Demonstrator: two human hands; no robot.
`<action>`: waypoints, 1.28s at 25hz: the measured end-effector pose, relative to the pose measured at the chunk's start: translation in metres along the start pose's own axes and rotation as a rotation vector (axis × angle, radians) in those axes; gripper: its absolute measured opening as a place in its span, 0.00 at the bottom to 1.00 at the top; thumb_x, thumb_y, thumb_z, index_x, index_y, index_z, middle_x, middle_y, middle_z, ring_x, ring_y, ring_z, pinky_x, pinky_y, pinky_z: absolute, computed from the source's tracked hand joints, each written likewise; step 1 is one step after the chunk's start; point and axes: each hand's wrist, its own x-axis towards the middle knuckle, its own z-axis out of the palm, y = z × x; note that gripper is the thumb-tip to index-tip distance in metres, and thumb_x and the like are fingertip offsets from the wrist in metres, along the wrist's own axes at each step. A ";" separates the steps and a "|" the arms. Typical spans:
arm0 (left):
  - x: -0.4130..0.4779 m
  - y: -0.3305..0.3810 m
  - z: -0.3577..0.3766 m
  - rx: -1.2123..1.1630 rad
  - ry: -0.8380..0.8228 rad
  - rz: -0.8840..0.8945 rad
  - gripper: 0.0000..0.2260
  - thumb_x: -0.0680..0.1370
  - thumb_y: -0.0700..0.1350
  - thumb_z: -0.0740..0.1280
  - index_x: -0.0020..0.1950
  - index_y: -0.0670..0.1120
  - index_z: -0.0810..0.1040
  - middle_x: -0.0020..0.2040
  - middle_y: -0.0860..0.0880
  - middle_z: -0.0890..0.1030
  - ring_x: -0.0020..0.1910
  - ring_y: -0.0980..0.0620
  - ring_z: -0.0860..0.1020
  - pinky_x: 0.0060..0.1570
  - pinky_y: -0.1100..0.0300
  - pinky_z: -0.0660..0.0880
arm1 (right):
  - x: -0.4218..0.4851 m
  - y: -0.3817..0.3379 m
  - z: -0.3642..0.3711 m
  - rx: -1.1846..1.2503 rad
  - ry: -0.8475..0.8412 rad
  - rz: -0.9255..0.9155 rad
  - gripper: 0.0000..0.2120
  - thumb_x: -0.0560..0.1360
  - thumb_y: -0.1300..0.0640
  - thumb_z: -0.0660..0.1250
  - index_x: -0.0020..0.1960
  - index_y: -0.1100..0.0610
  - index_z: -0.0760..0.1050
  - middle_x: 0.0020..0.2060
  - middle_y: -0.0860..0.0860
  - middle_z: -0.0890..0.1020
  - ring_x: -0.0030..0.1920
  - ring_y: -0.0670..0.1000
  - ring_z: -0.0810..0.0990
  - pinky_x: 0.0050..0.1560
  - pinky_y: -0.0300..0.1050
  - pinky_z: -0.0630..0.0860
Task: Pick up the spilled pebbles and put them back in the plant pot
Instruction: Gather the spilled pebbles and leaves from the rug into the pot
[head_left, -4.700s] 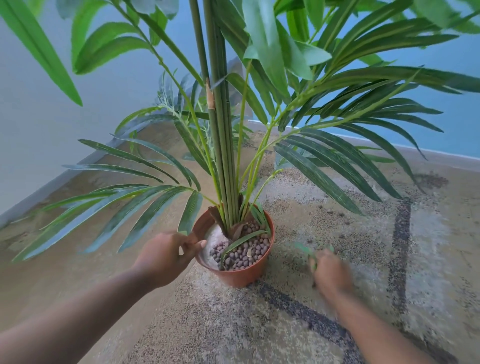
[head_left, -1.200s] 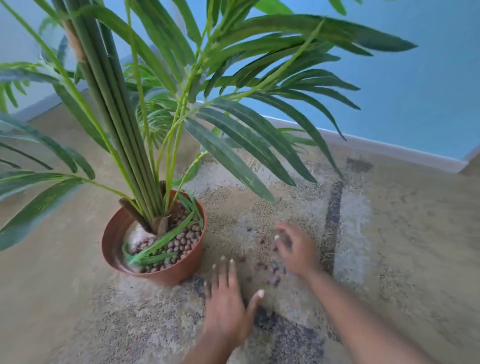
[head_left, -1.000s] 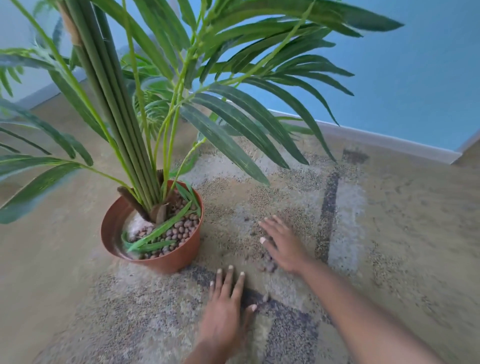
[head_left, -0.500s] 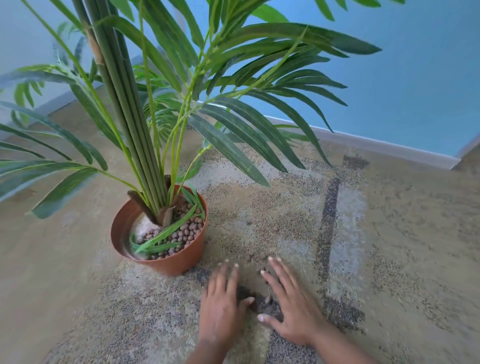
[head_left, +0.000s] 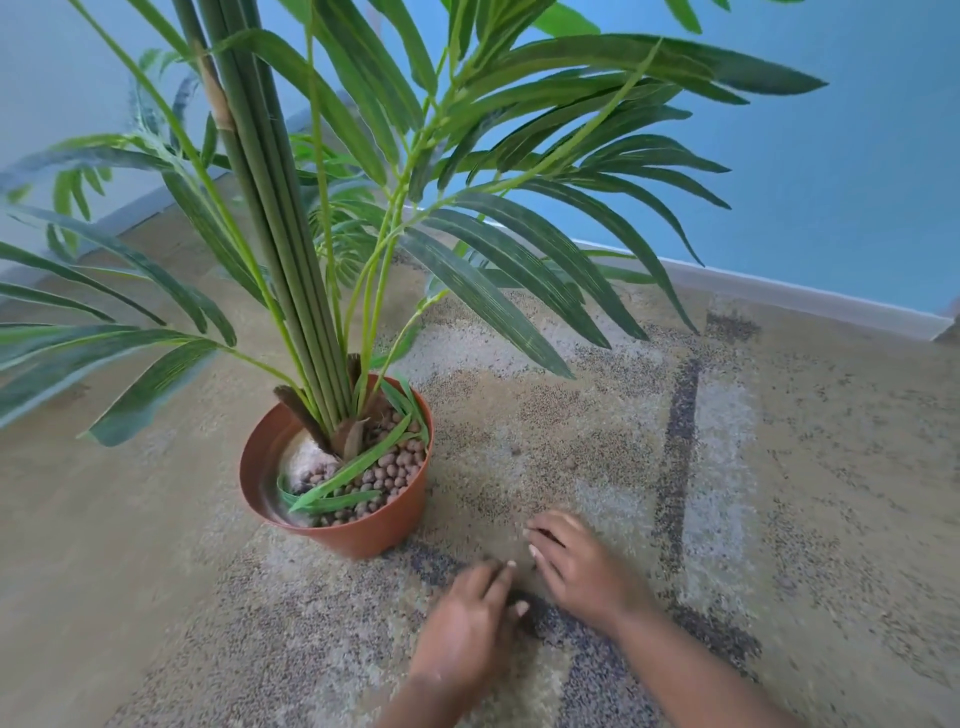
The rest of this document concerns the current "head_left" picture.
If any person's right forearm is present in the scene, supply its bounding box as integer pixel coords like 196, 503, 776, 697
609, 598, 800, 728

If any terracotta plastic plant pot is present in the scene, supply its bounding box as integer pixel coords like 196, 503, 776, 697
239, 372, 435, 561

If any person's right hand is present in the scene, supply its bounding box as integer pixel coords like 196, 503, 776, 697
522, 510, 656, 637

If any beige grey patterned rug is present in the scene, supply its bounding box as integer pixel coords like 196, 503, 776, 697
105, 255, 960, 728

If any artificial green palm plant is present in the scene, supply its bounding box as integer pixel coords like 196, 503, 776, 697
0, 0, 829, 519

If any white foam pot filler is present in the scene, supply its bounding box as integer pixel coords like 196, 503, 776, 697
279, 429, 340, 489

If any person's left hand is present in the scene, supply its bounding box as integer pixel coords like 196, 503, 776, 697
408, 558, 531, 699

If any white wall baseboard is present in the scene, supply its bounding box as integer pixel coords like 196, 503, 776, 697
0, 105, 316, 294
480, 217, 955, 343

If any person's left forearm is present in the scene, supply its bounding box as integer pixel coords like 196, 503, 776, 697
375, 673, 485, 728

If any heap of brown clay pebbles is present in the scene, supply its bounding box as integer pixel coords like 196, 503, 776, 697
298, 408, 427, 528

